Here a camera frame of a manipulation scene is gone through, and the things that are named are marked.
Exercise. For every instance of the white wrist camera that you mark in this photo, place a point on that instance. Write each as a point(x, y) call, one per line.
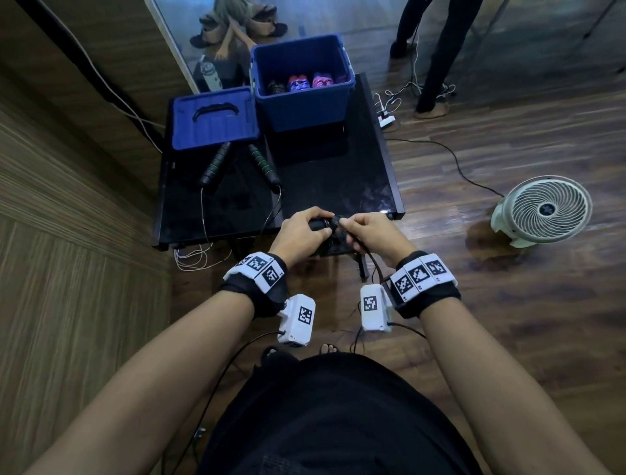
point(374, 308)
point(298, 320)

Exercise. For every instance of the person's left forearm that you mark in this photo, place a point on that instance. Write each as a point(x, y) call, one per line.
point(142, 386)

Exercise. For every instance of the person's right hand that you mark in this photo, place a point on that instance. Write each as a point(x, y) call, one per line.
point(384, 237)

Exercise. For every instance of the blue bin lid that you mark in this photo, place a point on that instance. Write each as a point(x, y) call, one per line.
point(190, 134)

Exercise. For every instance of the black wristband with marker tags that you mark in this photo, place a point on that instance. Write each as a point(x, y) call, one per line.
point(256, 281)
point(420, 284)

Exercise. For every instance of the black glossy low table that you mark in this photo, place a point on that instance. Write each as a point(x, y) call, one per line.
point(332, 181)

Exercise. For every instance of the white water bottle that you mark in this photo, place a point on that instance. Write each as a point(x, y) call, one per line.
point(210, 76)

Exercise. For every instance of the blue plastic bin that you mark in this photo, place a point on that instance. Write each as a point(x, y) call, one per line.
point(303, 110)

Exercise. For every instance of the person's foot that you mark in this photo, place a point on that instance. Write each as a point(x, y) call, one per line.
point(276, 353)
point(328, 349)

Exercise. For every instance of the person's left foot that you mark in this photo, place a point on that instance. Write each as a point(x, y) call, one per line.
point(276, 353)

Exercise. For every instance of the person's right foot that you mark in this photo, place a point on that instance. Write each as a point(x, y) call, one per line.
point(328, 349)

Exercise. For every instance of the person's left hand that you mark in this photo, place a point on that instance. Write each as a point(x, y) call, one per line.
point(296, 240)

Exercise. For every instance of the person's right forearm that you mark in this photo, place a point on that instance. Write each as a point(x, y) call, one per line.
point(503, 391)

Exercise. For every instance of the white floor fan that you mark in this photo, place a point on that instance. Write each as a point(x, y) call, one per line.
point(545, 210)

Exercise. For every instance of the person's black clothing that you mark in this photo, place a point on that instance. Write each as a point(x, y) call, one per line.
point(337, 421)

